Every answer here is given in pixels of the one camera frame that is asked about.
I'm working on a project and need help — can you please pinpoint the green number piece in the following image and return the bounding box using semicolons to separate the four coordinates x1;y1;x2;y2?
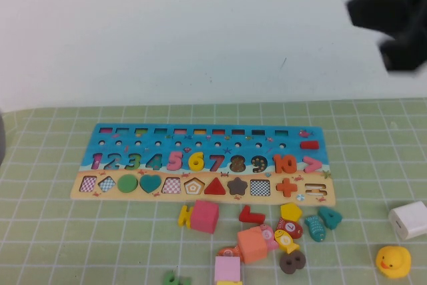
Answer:
162;270;193;285

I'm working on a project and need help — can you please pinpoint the red wooden fish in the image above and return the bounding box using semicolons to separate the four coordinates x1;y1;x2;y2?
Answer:
276;217;304;240

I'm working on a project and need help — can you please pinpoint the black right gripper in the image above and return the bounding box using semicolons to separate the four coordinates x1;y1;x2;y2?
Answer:
345;0;427;37

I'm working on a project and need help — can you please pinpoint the teal number four piece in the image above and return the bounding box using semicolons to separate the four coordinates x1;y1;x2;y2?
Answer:
318;207;344;231

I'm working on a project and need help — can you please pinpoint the teal wooden fish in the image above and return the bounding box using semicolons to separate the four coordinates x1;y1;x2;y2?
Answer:
304;215;327;242

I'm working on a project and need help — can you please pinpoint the pink wooden fish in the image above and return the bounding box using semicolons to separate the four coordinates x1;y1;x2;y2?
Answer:
260;224;280;252

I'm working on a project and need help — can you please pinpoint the orange plus sign piece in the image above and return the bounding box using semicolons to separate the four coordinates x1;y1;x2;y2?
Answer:
276;178;299;198

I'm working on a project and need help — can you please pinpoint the teal heart piece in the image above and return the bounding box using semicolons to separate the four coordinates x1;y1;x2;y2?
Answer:
139;174;163;194

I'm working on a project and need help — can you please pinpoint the yellow number six piece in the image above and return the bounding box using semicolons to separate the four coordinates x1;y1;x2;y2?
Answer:
187;151;205;173

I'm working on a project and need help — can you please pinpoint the pink number five piece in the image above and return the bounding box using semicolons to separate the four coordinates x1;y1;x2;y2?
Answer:
167;150;184;172

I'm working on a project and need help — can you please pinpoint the green circle piece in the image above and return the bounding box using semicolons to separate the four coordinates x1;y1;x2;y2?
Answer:
117;174;139;194

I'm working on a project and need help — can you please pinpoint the brown number eight piece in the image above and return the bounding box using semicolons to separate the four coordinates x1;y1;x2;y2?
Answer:
279;252;306;275

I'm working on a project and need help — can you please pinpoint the magenta wooden cube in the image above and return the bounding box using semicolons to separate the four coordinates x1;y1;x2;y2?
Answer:
189;200;220;235

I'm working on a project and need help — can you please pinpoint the orange number ten piece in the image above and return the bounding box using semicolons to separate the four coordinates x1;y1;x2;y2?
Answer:
273;154;298;175

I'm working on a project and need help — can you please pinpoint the yellow wooden fish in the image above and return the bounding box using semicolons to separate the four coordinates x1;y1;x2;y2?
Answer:
274;228;301;255

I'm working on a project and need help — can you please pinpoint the red triangle piece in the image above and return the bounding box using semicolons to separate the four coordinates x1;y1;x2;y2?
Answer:
204;177;228;196

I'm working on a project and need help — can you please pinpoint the red number seven piece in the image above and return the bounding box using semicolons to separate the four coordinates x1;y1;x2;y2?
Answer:
239;204;267;225

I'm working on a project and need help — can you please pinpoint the green checked tablecloth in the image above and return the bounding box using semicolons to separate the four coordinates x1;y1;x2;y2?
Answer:
0;97;427;285

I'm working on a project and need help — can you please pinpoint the white charger block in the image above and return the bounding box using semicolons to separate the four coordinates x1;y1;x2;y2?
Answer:
388;200;427;242

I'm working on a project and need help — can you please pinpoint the light pink wooden cube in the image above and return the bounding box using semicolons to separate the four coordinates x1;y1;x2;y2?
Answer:
214;256;242;282

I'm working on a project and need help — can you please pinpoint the yellow rubber duck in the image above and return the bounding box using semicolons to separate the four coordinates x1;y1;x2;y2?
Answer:
376;246;412;280

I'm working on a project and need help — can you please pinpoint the pink greater-than sign piece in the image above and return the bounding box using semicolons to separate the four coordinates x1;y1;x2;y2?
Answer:
302;157;324;174

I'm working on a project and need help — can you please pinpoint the orange wooden cube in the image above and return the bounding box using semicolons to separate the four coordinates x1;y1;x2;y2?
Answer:
236;227;270;264

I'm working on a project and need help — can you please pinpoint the yellow pentagon piece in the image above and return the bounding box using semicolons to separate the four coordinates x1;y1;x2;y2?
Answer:
280;202;304;222

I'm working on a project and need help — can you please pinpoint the colourful wooden number puzzle board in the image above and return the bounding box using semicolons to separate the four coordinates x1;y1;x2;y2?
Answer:
70;123;337;206

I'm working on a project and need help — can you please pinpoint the yellow equals sign piece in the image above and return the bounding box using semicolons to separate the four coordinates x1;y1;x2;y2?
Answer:
178;205;195;230

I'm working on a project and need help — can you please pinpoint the orange wooden fish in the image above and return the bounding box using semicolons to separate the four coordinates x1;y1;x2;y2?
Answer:
218;246;242;260

